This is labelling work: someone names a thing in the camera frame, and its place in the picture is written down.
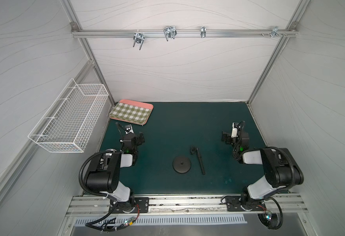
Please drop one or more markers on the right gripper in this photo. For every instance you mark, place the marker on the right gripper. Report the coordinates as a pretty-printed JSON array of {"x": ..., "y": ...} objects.
[{"x": 226, "y": 137}]

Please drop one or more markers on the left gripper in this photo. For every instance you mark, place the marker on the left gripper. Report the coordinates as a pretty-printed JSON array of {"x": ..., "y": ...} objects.
[{"x": 140, "y": 138}]

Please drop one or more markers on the black round stand base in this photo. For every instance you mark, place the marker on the black round stand base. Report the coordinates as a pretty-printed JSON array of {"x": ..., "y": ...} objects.
[{"x": 181, "y": 164}]

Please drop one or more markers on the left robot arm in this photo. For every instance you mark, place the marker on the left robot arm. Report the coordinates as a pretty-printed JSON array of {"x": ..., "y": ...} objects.
[{"x": 99, "y": 175}]

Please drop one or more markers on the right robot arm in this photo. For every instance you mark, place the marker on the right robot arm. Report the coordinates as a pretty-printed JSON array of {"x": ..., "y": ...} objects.
[{"x": 281, "y": 172}]

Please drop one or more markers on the metal U-bolt clamp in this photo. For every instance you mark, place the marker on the metal U-bolt clamp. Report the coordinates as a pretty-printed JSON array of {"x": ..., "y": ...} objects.
[{"x": 138, "y": 39}]

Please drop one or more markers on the metal double hook clamp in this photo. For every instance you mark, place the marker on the metal double hook clamp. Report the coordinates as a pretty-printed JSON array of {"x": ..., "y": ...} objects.
[{"x": 170, "y": 32}]

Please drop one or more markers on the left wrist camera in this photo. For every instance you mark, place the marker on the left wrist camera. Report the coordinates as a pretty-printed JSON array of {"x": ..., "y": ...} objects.
[{"x": 128, "y": 129}]

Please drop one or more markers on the white wire basket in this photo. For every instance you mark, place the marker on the white wire basket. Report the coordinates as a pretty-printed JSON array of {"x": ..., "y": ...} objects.
[{"x": 68, "y": 123}]

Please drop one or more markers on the white slotted cable duct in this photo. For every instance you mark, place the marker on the white slotted cable duct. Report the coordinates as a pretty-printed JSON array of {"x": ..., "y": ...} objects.
[{"x": 157, "y": 220}]

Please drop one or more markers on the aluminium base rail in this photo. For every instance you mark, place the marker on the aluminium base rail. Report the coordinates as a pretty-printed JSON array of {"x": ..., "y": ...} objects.
[{"x": 187, "y": 204}]

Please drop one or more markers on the metal corner bracket bolts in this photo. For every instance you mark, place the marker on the metal corner bracket bolts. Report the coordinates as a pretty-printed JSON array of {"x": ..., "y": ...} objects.
[{"x": 274, "y": 33}]

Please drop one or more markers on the small metal bracket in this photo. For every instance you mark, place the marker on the small metal bracket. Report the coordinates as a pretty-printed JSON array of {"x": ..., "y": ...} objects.
[{"x": 203, "y": 32}]

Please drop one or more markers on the horizontal aluminium top rail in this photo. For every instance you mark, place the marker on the horizontal aluminium top rail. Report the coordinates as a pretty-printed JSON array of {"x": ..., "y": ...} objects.
[{"x": 181, "y": 33}]

